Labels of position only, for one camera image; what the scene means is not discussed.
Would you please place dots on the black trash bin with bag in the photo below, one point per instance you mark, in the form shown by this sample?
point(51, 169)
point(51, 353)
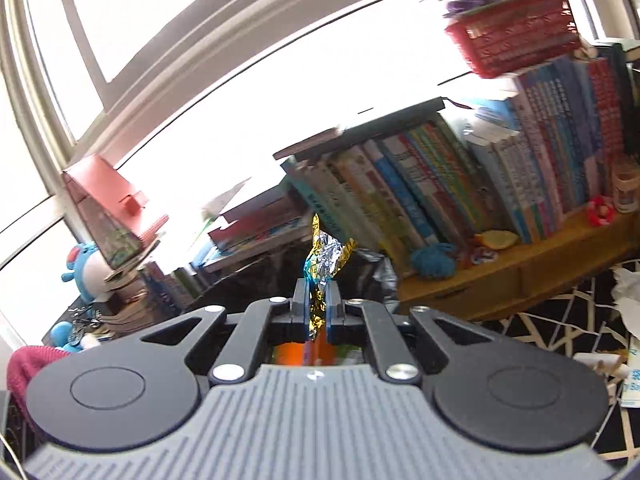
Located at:
point(260, 280)

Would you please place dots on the stack of old books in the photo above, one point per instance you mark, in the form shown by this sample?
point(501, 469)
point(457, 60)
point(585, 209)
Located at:
point(130, 310)

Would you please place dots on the small blue plush toy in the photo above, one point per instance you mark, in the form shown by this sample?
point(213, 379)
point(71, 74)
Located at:
point(62, 337)

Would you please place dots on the small red toy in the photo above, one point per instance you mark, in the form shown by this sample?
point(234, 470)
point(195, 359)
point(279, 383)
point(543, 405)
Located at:
point(600, 210)

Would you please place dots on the row of upright books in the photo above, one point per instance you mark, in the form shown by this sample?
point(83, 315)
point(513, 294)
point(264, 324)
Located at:
point(450, 180)

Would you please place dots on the black patterned tablecloth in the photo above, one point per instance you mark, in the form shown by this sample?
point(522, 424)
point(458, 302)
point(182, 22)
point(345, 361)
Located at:
point(550, 330)

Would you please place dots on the small clear jar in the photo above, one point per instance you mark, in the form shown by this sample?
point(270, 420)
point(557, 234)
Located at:
point(627, 187)

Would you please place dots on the dark teal flat book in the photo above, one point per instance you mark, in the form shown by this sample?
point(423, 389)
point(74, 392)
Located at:
point(395, 115)

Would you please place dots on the blue yarn ball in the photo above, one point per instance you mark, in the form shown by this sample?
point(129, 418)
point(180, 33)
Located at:
point(432, 260)

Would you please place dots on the orange cardboard box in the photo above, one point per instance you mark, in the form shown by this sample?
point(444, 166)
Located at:
point(287, 355)

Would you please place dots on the toy bicycle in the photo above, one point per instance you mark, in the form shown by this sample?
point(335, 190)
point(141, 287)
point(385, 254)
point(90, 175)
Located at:
point(85, 325)

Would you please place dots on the crumpled white tissue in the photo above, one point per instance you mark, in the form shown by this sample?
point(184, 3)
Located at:
point(629, 292)

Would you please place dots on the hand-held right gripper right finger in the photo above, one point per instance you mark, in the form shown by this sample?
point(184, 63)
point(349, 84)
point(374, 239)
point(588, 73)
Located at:
point(331, 305)

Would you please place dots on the large blue plush toy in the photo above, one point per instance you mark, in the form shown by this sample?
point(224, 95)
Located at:
point(87, 275)

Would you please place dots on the window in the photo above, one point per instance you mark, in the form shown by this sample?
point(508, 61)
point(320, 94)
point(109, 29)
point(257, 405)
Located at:
point(150, 70)

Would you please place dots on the stack of flat books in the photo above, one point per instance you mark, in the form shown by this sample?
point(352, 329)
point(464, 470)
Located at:
point(260, 230)

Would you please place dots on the white paper booklet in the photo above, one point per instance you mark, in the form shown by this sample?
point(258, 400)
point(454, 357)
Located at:
point(492, 117)

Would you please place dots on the red knit clothing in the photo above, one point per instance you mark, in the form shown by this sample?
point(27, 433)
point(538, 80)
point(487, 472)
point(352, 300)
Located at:
point(30, 370)

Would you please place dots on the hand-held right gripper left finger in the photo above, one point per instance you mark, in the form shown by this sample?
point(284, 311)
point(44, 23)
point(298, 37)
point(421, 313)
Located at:
point(304, 305)

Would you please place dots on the row of thin books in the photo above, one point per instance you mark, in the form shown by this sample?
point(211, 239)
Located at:
point(172, 280)

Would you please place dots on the wooden desk shelf with drawers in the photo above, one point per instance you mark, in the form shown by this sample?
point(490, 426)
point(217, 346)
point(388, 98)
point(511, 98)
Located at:
point(525, 275)

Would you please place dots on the red house-shaped box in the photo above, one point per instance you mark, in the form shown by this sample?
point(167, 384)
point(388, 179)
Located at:
point(105, 195)

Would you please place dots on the yellow shell ornament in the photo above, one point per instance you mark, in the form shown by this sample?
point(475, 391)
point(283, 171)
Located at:
point(497, 239)

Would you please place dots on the gold foil wrapper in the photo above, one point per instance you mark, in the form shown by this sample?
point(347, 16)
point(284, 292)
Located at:
point(320, 260)

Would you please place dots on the red plastic basket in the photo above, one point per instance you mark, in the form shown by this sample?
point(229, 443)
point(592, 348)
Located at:
point(515, 35)

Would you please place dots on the pink plush toy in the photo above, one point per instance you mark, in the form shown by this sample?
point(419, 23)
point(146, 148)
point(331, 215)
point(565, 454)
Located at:
point(90, 341)

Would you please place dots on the red and white figurine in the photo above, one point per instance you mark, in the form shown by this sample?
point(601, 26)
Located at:
point(482, 255)

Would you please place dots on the brown flat book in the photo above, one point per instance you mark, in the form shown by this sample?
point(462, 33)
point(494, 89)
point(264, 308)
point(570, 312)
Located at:
point(307, 145)

